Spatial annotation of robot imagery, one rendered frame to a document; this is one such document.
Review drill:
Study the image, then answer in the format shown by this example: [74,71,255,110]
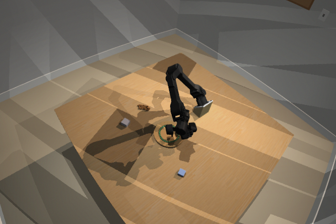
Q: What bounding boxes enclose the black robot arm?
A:
[165,63,209,140]

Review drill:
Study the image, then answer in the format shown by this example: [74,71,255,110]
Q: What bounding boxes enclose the light blue block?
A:
[178,168,185,177]

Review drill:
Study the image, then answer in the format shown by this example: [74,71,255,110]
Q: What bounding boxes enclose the white cube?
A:
[121,118,130,127]

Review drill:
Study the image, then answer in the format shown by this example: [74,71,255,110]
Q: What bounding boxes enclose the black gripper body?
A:
[165,123,197,135]

